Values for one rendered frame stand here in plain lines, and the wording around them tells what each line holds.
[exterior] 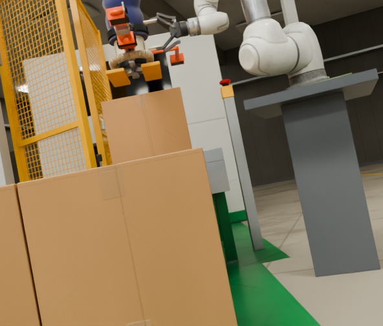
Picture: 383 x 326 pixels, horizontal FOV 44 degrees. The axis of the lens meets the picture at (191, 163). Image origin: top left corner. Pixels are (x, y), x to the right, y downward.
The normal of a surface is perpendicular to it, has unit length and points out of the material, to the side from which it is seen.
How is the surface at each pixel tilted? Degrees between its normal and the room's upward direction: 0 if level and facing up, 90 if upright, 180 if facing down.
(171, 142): 90
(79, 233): 90
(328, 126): 90
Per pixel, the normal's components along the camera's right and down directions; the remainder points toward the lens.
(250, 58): -0.77, 0.30
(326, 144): -0.30, 0.02
